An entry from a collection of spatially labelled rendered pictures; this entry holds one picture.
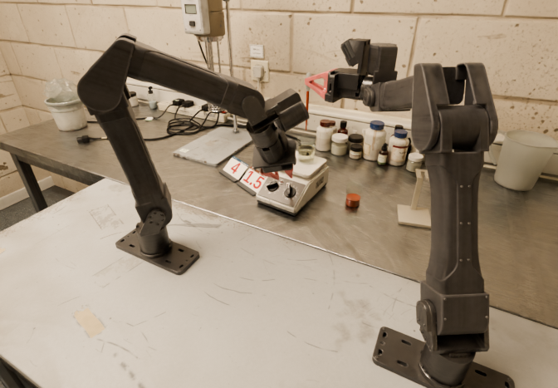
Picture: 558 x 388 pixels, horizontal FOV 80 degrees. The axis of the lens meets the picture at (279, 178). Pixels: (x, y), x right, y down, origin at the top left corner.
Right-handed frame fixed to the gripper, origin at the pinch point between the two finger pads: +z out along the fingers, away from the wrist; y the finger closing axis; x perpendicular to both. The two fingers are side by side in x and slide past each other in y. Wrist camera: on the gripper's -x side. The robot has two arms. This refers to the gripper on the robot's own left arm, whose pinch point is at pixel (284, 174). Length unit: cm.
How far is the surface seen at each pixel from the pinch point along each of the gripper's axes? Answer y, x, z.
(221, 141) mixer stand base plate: 33, -35, 21
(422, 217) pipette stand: -32.6, 6.1, 17.9
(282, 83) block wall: 9, -62, 22
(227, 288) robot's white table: 9.5, 29.1, -4.2
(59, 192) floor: 220, -83, 101
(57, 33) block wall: 140, -121, 3
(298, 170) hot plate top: -2.1, -5.6, 6.5
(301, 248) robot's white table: -3.5, 17.9, 5.0
